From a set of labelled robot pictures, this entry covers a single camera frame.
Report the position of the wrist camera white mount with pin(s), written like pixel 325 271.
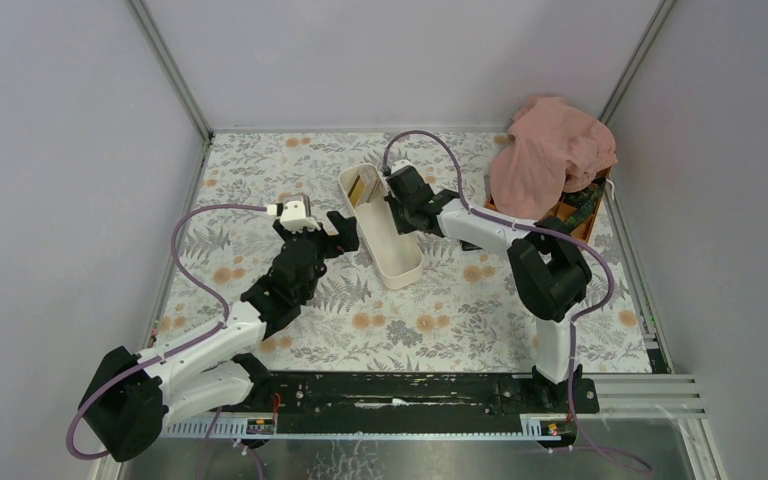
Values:
pixel 294 210
pixel 397 167

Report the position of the cream plastic oblong tray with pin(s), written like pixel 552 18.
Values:
pixel 384 228

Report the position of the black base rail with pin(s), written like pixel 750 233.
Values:
pixel 466 404

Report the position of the floral patterned table mat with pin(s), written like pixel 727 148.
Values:
pixel 409 303

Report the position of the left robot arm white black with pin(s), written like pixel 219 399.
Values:
pixel 132 397

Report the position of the pink cloth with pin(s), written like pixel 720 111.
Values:
pixel 554 148

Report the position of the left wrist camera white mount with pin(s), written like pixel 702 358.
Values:
pixel 294 210

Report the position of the wooden organizer box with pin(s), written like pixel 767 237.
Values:
pixel 578 211

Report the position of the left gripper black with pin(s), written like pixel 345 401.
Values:
pixel 325 240

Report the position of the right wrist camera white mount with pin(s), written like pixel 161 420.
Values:
pixel 397 167

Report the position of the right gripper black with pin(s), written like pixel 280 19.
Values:
pixel 399 201

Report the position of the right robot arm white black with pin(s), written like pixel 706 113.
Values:
pixel 550 273

